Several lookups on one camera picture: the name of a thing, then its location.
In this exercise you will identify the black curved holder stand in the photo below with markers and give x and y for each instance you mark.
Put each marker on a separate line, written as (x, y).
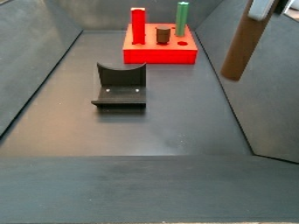
(122, 87)

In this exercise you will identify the short brown peg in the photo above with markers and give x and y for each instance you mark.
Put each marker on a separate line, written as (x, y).
(163, 34)

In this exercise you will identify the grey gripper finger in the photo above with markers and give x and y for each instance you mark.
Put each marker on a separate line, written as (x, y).
(259, 9)

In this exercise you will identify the green star peg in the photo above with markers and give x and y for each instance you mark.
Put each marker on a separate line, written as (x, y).
(182, 14)

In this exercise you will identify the long brown oval peg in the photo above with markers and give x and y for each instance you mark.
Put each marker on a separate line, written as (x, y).
(245, 42)

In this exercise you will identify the tall red peg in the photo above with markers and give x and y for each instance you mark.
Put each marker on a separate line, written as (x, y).
(138, 19)

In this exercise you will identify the red peg board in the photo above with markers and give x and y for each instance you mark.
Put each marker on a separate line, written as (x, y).
(179, 51)

